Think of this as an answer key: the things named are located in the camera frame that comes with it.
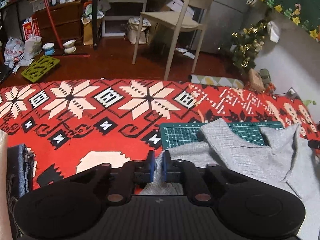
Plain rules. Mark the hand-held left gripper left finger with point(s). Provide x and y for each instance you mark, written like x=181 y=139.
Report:
x=151 y=167

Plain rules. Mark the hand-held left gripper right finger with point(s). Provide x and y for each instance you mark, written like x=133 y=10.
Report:
x=165 y=167

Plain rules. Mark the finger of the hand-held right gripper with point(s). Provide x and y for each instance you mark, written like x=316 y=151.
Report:
x=314 y=144

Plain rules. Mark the grey shirt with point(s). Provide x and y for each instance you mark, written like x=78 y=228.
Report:
x=237 y=155

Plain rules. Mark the green cutting mat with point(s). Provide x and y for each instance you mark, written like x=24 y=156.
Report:
x=182 y=133

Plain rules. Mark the green plant toy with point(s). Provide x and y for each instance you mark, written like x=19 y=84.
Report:
x=308 y=103

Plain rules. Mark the small red gift box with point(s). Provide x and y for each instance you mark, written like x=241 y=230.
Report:
x=270 y=88

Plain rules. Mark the red patterned blanket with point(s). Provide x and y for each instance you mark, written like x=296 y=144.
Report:
x=87 y=135

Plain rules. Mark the green gift box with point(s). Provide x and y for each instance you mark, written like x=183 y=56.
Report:
x=265 y=75

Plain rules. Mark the kraft patterned gift box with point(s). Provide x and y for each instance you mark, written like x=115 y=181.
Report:
x=256 y=80

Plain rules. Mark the green checked floor mat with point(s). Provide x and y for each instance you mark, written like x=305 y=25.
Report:
x=215 y=80

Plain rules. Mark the crumpled white paper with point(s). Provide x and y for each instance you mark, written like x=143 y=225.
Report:
x=186 y=52

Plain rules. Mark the small Christmas tree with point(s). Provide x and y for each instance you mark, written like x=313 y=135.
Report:
x=243 y=47

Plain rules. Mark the folded blue jeans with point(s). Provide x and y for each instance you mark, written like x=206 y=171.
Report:
x=18 y=170

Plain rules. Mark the white canvas bag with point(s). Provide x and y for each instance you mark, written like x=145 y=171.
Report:
x=136 y=33

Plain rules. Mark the kraft paper bag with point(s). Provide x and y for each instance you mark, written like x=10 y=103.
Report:
x=88 y=33

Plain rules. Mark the beige plastic chair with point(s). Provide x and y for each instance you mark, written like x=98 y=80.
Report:
x=172 y=20

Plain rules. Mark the folded white cloth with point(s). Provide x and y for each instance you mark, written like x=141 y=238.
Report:
x=2 y=180

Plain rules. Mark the lime green plastic tray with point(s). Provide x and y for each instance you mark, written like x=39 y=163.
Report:
x=27 y=73

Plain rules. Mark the blue white ceramic cup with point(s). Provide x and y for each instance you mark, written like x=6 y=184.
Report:
x=48 y=50

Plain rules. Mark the dark wooden desk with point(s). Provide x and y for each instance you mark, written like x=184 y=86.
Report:
x=95 y=17

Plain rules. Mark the white cardboard box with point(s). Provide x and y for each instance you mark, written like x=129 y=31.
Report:
x=176 y=5

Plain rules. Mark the plain white plastic bag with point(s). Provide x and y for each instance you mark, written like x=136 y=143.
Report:
x=32 y=46

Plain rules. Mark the brown wooden drawer cabinet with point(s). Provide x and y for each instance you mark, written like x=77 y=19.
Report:
x=62 y=22

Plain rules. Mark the printed white plastic bag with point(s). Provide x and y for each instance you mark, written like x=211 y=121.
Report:
x=13 y=52

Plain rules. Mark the red cardboard box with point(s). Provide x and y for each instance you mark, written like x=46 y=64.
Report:
x=30 y=28

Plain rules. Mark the green Christmas wall banner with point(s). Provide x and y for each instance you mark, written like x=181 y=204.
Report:
x=295 y=2

